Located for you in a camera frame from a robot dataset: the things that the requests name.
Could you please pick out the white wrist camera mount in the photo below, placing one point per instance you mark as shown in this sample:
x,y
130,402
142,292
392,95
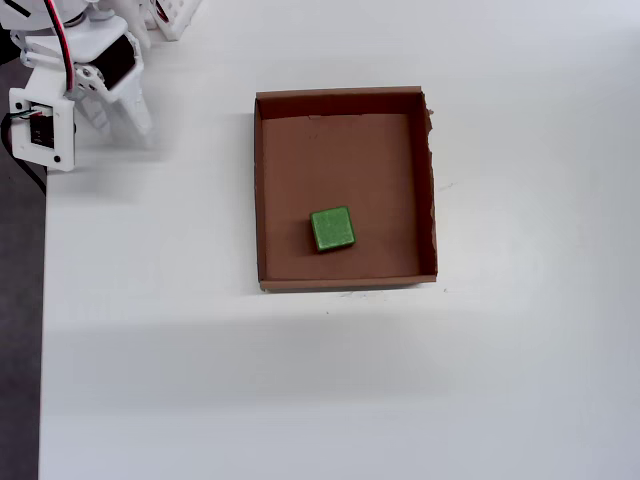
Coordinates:
x,y
65,140

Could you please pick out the brown cardboard box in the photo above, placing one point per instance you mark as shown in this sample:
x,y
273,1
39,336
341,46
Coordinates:
x,y
340,160

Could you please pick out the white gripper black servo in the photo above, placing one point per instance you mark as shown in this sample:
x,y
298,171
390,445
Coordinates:
x,y
131,106

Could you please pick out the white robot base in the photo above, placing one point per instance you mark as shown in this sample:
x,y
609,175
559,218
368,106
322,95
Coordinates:
x,y
177,20

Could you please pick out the green cube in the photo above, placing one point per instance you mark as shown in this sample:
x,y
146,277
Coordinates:
x,y
332,227

